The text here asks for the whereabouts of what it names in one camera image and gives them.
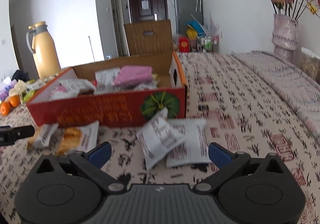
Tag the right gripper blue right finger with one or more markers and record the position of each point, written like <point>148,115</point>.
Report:
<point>219,155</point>

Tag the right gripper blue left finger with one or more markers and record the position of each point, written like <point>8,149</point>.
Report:
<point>100,155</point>

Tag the cracker pack with window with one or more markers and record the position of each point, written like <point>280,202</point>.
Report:
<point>42,136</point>

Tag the pink snack pack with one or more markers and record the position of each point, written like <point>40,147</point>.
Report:
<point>133,75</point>

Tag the clear jar with snacks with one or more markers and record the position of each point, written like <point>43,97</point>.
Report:
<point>310,64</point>

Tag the orange mandarin front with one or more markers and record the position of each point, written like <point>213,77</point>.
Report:
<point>5,108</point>

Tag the orange mandarin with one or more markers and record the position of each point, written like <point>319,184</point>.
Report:
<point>14,101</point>
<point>5,108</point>

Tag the orange mandarin back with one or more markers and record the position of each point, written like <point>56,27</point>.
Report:
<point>14,101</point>

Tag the white cloth flower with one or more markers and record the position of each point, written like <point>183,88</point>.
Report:
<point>18,88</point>

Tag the purple tissue pack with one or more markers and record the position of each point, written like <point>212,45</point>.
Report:
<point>5,92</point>

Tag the calligraphy print tablecloth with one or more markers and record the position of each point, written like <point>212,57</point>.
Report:
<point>243,113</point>

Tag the red cardboard snack box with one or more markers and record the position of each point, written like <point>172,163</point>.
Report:
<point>122,109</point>

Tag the yellow thermos jug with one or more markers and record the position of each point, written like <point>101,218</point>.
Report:
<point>41,45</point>

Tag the grey patterned runner cloth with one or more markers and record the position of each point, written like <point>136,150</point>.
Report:
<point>295,87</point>

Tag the brown wooden chair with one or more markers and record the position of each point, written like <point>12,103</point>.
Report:
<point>150,37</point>

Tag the pink textured vase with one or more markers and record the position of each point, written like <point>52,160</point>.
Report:
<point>285,36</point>

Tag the dark brown entrance door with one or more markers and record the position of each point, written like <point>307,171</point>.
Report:
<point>148,10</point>

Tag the grey refrigerator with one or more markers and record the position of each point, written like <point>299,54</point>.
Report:
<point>187,11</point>

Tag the wire storage rack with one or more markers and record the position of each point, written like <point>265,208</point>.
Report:
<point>207,44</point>

